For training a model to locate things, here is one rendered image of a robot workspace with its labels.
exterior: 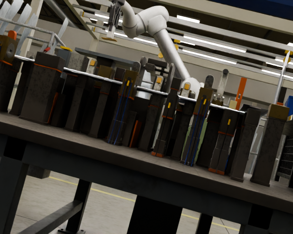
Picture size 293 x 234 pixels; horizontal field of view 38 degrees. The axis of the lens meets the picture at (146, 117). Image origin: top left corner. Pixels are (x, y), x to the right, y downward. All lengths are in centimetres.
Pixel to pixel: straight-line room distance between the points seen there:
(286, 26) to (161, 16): 577
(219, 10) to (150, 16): 555
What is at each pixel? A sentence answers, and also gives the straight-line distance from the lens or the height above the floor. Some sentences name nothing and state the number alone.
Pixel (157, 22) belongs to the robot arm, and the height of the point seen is 152.
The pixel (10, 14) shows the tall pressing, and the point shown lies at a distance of 663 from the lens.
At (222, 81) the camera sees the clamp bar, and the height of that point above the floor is 116.
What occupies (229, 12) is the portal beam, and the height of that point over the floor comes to 337.
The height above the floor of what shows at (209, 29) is 331.
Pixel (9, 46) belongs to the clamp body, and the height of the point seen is 102.
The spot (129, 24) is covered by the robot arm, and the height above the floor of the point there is 143.
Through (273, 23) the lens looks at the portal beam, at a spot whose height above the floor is 337.
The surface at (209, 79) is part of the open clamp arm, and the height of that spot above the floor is 110.
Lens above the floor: 79
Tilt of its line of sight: 2 degrees up
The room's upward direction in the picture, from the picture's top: 15 degrees clockwise
